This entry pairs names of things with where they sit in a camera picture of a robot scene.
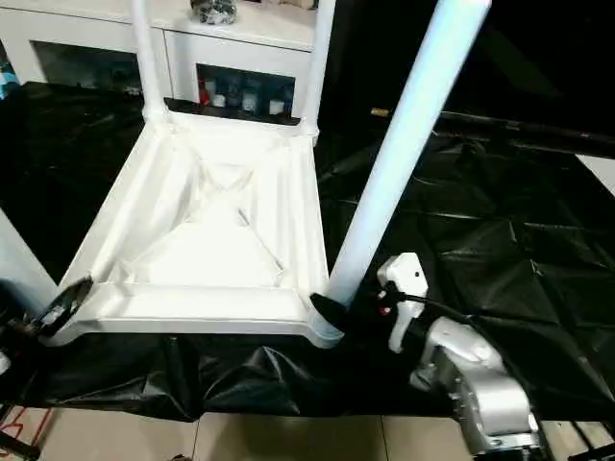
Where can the white sideboard cabinet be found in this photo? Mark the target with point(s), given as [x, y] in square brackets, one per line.
[96, 29]

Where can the red bottle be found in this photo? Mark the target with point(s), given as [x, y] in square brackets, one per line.
[205, 93]

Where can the black metal floor frame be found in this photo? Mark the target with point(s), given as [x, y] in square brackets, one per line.
[17, 444]

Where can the small yellow label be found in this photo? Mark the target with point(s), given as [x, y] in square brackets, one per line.
[379, 112]

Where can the white jar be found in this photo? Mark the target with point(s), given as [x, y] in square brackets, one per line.
[249, 101]
[275, 105]
[218, 100]

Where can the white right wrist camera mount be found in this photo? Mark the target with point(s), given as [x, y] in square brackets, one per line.
[406, 274]

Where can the black metal rod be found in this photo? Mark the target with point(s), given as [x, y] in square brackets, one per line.
[528, 132]

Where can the white plastic table top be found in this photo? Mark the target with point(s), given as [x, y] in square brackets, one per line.
[192, 288]

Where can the dark bag of small parts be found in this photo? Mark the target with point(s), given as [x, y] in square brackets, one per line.
[214, 12]

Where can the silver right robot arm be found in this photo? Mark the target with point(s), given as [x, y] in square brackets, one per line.
[490, 398]

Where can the black speaker cabinet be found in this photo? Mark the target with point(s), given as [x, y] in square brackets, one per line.
[355, 57]

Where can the white flat board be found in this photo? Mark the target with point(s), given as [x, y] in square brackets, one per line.
[598, 173]

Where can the black plastic mat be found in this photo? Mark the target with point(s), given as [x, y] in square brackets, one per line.
[480, 240]

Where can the dark brown rounded object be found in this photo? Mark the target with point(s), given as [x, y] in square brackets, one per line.
[179, 457]

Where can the black stand leg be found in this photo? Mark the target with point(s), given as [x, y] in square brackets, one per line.
[593, 442]

